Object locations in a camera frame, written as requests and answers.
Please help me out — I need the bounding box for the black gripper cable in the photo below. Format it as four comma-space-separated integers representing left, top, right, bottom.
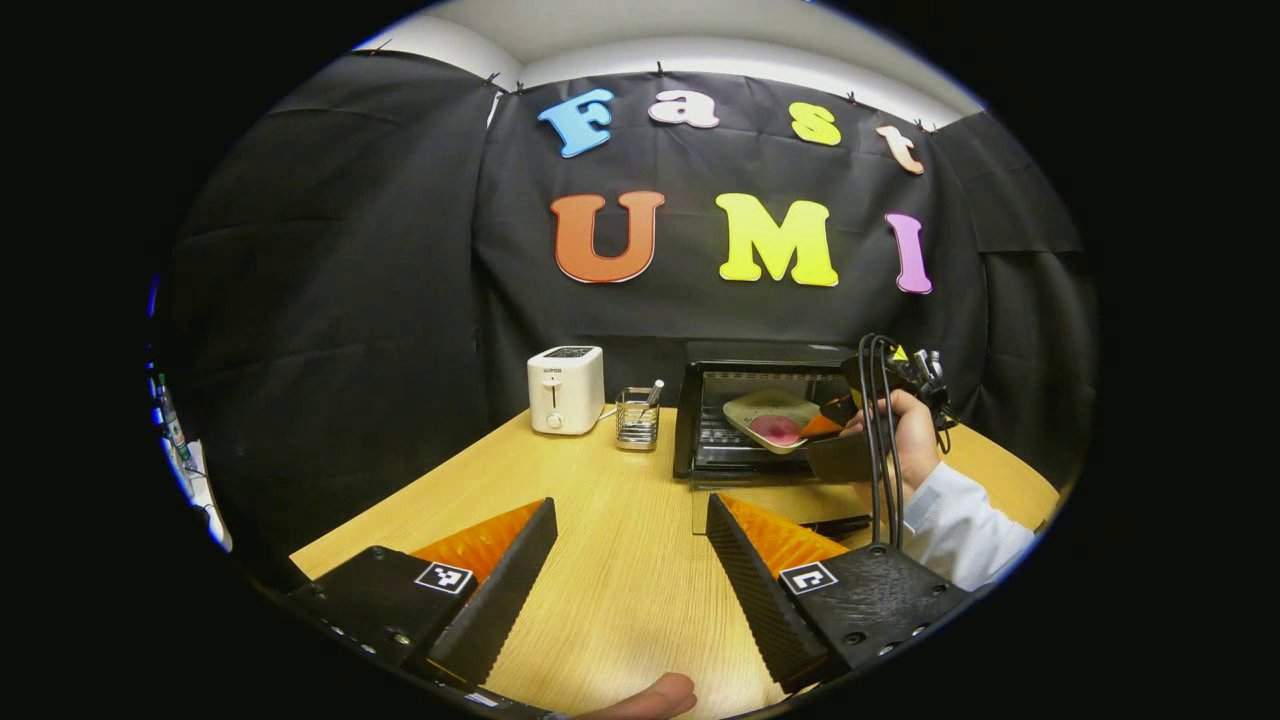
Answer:
856, 333, 906, 549

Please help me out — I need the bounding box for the cream plate with pink food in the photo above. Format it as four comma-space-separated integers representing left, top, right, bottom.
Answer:
722, 388, 831, 456

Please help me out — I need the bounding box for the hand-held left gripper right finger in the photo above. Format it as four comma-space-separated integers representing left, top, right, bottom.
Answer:
705, 492, 973, 693

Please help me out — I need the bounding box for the metal wire basket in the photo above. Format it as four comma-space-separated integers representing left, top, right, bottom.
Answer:
614, 386, 661, 452

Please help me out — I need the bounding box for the white equipment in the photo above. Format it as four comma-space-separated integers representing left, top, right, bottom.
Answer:
148, 280, 233, 553

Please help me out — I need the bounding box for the black backdrop cloth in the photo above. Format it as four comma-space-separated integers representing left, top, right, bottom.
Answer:
160, 50, 1096, 561

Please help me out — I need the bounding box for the white toaster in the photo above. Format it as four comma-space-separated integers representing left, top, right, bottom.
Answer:
527, 345, 606, 437

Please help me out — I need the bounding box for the black electric oven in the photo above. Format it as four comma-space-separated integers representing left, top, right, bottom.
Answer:
672, 340, 886, 539

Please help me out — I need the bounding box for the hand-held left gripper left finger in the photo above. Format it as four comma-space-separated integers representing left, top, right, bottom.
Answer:
285, 497, 559, 689

